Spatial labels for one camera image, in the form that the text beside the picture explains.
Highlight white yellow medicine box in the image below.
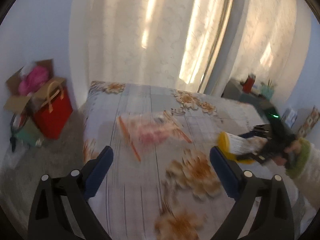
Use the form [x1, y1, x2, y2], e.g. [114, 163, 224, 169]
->
[217, 132, 267, 164]

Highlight clear pink orange-edged bag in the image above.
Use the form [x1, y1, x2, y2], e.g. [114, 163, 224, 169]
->
[117, 111, 193, 162]

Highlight green sleeved right forearm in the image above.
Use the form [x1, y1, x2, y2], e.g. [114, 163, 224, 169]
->
[286, 138, 319, 210]

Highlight right hand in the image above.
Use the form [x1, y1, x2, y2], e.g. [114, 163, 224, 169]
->
[272, 140, 302, 166]

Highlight patterned flat box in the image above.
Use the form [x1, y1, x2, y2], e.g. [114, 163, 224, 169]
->
[297, 106, 319, 138]

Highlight teal utensil holder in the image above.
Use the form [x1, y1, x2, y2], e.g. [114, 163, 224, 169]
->
[260, 79, 276, 100]

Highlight red canister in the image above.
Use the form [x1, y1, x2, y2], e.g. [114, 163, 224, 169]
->
[242, 73, 256, 93]

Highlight grey cabinet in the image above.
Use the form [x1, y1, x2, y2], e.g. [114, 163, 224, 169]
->
[222, 79, 274, 116]

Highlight teal box on floor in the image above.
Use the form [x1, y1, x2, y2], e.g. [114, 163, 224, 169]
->
[13, 119, 44, 147]

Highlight red gift bag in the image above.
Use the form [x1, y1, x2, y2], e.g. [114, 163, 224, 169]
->
[33, 81, 73, 140]

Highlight floral plastic tablecloth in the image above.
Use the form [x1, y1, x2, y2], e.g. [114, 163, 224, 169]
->
[84, 81, 265, 239]

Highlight brown cardboard box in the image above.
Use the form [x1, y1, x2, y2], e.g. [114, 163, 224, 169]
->
[4, 59, 66, 114]

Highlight cream lace curtain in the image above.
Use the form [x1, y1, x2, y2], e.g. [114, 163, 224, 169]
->
[69, 0, 312, 107]

